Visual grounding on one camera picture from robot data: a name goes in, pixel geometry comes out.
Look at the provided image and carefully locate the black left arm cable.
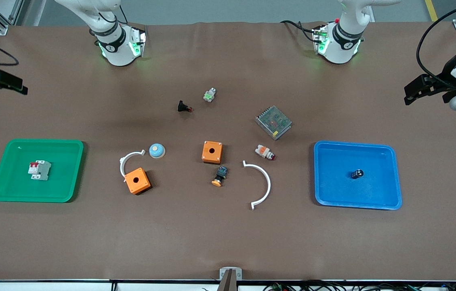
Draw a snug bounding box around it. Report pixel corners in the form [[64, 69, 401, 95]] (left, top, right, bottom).
[[416, 0, 456, 88]]

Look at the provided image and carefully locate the large white curved clamp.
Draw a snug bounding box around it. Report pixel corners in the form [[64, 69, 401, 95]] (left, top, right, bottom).
[[242, 160, 271, 211]]

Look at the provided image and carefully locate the small white curved clamp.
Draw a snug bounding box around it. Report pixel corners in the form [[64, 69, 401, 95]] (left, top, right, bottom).
[[120, 150, 147, 182]]

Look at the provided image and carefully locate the black arm base cable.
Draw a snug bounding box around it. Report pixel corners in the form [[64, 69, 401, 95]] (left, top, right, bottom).
[[280, 19, 318, 43]]

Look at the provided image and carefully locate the grey table edge bracket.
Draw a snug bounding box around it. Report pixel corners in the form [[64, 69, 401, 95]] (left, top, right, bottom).
[[217, 267, 243, 291]]

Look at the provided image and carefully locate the white red circuit breaker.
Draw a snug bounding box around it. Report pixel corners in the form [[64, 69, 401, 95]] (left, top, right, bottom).
[[28, 160, 52, 181]]

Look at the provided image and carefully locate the metal mesh power supply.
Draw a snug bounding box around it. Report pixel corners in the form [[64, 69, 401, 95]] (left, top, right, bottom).
[[255, 105, 292, 141]]

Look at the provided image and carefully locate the orange button box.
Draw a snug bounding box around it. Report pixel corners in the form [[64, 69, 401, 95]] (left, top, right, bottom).
[[202, 141, 224, 164], [124, 167, 152, 195]]

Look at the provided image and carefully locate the orange capped black pushbutton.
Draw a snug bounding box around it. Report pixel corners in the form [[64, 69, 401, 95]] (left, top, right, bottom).
[[211, 165, 229, 188]]

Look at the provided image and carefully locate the red white pushbutton switch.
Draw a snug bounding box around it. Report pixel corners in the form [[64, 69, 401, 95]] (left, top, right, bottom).
[[254, 145, 276, 161]]

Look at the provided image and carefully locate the blue dome button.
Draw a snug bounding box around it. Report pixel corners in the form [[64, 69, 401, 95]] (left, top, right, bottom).
[[149, 143, 166, 160]]

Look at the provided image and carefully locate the green plastic tray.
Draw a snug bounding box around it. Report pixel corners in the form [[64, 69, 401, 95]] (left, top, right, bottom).
[[0, 139, 85, 203]]

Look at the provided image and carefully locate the blue plastic tray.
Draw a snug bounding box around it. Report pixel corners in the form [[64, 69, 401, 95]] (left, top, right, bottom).
[[313, 140, 403, 211]]

